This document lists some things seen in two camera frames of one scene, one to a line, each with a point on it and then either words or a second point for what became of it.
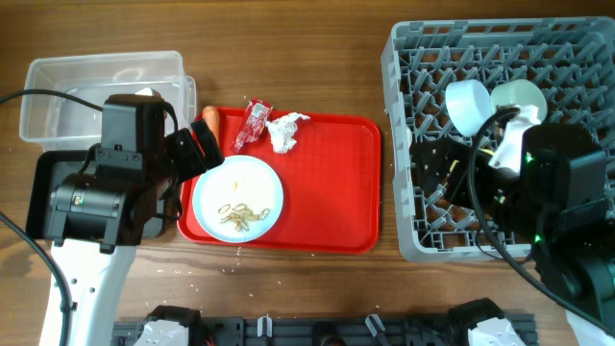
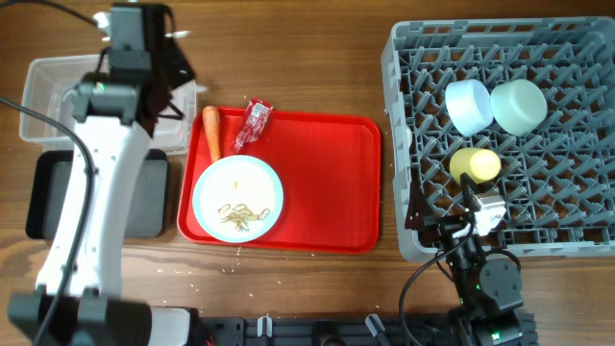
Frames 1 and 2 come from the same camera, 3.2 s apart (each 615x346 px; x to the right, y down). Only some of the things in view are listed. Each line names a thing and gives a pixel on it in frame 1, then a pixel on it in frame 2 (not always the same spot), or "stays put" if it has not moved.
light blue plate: (239, 200) stays put
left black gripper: (194, 164) to (185, 73)
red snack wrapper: (256, 120) stays put
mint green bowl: (524, 94) stays put
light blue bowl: (468, 104) stays put
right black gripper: (433, 164) to (443, 225)
